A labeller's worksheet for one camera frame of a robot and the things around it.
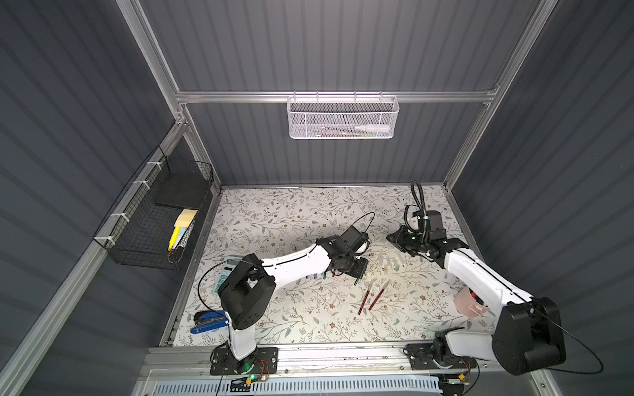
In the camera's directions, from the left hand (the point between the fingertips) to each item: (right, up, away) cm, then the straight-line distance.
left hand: (367, 274), depth 82 cm
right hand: (+9, +13, +3) cm, 16 cm away
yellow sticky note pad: (-58, +18, -8) cm, 61 cm away
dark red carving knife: (+5, -9, +4) cm, 11 cm away
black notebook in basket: (-62, +29, 0) cm, 68 cm away
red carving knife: (-1, -10, +2) cm, 11 cm away
